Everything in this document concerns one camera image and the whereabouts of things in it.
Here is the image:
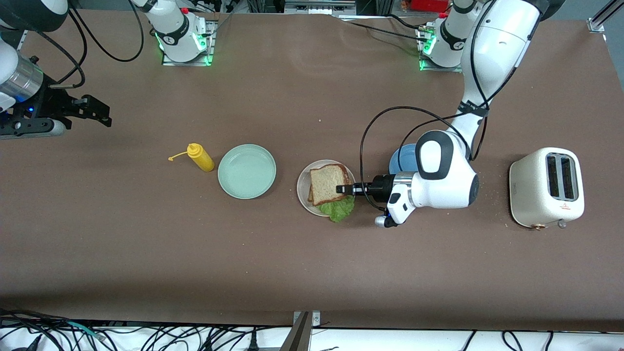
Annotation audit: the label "brown bread slice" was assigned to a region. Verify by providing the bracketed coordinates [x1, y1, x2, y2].
[310, 164, 351, 207]
[307, 165, 354, 204]

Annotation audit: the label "green lettuce leaf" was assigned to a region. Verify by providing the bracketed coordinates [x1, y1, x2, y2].
[319, 195, 355, 223]

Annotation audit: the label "blue plate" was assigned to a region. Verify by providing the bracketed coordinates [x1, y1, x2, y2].
[389, 143, 420, 175]

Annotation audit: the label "beige plate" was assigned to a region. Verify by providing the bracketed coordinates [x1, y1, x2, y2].
[296, 159, 357, 217]

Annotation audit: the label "mint green plate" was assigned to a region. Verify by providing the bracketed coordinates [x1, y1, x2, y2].
[217, 144, 277, 200]

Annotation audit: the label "yellow squeeze bottle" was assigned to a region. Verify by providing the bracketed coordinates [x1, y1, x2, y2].
[168, 143, 215, 173]

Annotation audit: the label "white two-slot toaster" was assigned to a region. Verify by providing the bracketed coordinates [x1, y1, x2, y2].
[509, 147, 585, 231]

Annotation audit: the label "grey metal fixture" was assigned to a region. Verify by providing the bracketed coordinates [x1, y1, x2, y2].
[284, 0, 357, 15]

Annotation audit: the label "red box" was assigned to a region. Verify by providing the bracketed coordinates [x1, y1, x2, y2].
[409, 0, 455, 13]

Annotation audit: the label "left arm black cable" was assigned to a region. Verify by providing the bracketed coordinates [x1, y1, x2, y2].
[360, 0, 542, 213]

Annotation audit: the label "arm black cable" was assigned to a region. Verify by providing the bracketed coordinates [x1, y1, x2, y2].
[360, 0, 542, 213]
[37, 0, 145, 89]

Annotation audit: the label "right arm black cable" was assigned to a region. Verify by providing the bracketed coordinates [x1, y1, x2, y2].
[37, 0, 145, 89]

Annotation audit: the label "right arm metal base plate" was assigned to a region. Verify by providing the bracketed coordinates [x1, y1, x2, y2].
[161, 19, 217, 67]

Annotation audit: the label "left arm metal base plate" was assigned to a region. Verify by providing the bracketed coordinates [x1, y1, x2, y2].
[417, 25, 464, 73]

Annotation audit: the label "aluminium table bracket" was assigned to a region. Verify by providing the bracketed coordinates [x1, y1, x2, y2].
[280, 311, 321, 351]

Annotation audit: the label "black cable on table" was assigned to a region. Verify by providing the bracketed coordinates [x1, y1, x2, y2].
[334, 14, 432, 43]

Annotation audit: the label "teal floor cable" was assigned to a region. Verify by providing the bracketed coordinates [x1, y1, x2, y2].
[61, 319, 107, 341]

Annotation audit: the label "tangled black floor cables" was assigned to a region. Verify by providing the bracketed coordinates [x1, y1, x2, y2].
[0, 307, 293, 351]

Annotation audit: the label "aluminium frame rail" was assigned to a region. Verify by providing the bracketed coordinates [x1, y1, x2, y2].
[587, 0, 624, 34]

